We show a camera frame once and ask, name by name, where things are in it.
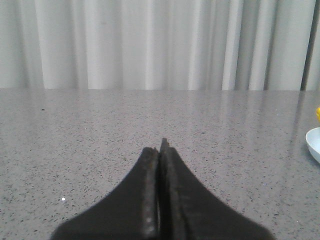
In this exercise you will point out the white pleated curtain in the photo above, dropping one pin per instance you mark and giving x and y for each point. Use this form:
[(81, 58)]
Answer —
[(160, 44)]

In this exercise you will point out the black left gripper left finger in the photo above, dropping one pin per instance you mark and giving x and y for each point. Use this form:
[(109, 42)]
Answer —
[(128, 212)]

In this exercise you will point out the yellow corn cob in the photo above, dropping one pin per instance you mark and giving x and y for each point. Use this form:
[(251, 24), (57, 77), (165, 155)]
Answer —
[(317, 112)]

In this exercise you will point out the light blue round plate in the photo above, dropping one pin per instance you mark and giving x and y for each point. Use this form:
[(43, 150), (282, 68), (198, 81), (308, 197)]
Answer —
[(312, 138)]

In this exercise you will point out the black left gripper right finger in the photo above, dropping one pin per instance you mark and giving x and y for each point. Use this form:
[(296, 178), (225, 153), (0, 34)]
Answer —
[(189, 211)]

